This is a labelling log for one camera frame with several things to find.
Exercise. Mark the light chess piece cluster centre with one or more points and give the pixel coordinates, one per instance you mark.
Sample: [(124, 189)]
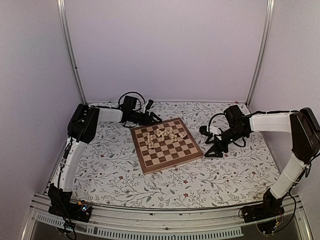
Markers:
[(167, 132)]

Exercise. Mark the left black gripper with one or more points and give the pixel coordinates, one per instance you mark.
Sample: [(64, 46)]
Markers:
[(151, 118)]

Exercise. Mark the aluminium front rail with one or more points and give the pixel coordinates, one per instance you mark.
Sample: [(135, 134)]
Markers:
[(128, 223)]

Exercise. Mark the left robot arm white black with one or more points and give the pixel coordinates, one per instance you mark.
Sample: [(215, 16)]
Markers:
[(81, 130)]

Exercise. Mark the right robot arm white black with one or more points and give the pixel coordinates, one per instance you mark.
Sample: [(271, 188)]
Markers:
[(301, 127)]

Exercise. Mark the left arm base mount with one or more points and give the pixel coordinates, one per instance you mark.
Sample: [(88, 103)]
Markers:
[(61, 205)]

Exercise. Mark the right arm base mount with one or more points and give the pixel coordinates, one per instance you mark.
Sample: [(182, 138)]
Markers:
[(270, 212)]

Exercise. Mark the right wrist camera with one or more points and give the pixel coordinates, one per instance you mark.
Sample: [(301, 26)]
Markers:
[(209, 130)]

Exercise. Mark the wooden chess board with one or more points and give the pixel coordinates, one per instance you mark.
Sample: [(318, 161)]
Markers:
[(166, 153)]

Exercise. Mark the right aluminium frame post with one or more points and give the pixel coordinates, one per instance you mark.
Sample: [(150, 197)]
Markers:
[(262, 51)]

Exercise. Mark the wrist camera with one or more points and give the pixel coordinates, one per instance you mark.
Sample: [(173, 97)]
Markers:
[(147, 105), (209, 130)]

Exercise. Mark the lying light bishop piece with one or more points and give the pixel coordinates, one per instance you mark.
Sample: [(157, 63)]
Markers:
[(182, 135)]

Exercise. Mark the aluminium frame post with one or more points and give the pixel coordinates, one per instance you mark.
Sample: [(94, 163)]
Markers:
[(61, 6), (262, 51)]

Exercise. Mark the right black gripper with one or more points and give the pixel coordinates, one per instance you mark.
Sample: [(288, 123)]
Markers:
[(218, 144)]

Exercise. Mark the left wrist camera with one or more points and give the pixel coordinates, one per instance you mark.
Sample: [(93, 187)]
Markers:
[(147, 105)]

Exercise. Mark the left aluminium frame post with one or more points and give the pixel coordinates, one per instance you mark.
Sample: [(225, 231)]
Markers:
[(61, 6)]

